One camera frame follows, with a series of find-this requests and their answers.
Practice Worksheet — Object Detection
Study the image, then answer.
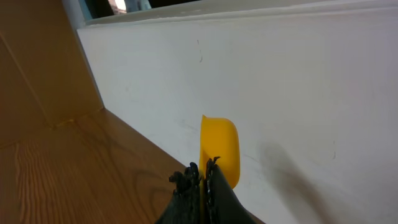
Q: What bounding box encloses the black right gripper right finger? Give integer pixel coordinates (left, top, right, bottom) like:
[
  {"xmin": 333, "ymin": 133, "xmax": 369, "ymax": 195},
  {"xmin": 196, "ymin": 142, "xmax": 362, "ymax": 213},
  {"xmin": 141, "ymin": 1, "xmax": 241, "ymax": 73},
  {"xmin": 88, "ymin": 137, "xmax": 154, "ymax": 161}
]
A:
[{"xmin": 205, "ymin": 157, "xmax": 264, "ymax": 224}]

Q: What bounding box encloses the yellow measuring scoop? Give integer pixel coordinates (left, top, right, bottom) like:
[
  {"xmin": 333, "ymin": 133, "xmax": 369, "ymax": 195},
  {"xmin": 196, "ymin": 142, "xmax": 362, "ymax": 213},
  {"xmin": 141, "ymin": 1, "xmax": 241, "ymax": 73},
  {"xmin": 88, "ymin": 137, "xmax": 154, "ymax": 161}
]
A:
[{"xmin": 198, "ymin": 115, "xmax": 240, "ymax": 215}]

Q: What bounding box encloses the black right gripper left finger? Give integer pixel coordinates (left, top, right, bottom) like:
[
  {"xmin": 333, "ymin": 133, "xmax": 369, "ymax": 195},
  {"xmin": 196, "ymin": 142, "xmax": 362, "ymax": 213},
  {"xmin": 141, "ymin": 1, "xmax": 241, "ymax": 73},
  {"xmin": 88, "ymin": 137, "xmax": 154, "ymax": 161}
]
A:
[{"xmin": 155, "ymin": 162, "xmax": 201, "ymax": 224}]

